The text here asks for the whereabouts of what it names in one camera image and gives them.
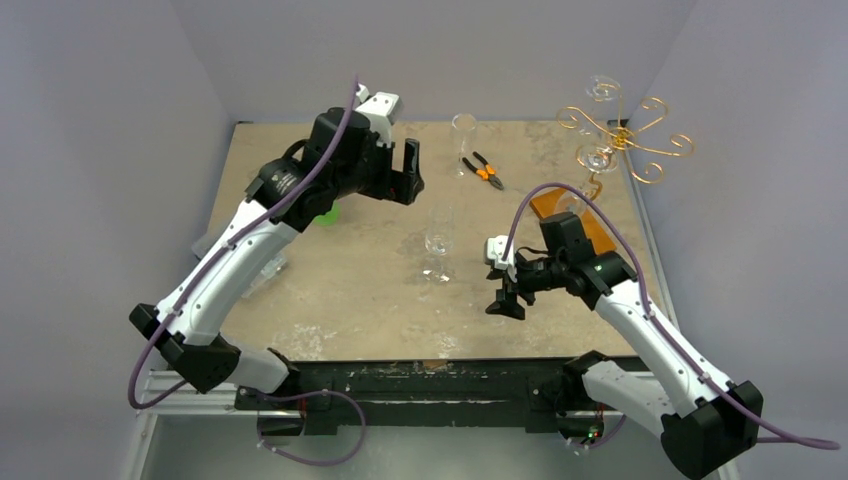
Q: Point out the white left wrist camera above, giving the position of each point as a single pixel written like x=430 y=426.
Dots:
x=381 y=108

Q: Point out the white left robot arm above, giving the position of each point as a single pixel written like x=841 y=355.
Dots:
x=343 y=155

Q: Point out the clear round wine glass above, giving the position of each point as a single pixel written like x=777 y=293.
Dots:
x=606 y=100

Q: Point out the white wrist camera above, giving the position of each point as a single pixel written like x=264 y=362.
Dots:
x=498 y=255
x=381 y=108

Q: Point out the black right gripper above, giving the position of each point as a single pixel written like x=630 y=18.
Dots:
x=508 y=285

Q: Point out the wooden rack base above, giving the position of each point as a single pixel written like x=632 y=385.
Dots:
x=592 y=227

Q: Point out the clear tall flute glass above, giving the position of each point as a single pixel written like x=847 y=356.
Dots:
x=463 y=131

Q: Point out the green plastic goblet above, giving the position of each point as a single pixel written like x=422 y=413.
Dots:
x=330 y=217

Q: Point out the clear champagne flute with label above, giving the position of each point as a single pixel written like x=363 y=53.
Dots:
x=596 y=159

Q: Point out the gold wire glass rack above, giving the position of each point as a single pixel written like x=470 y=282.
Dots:
x=624 y=139

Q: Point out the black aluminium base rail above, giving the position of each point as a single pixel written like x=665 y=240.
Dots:
x=537 y=395

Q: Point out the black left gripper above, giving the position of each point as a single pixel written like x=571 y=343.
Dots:
x=396 y=185

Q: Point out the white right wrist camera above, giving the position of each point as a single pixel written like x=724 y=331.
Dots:
x=498 y=255

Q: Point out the orange black pliers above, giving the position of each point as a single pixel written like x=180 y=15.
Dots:
x=484 y=170

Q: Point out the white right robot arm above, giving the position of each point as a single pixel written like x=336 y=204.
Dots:
x=701 y=417

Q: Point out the clear plastic screw box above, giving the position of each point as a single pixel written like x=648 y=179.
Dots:
x=267 y=273

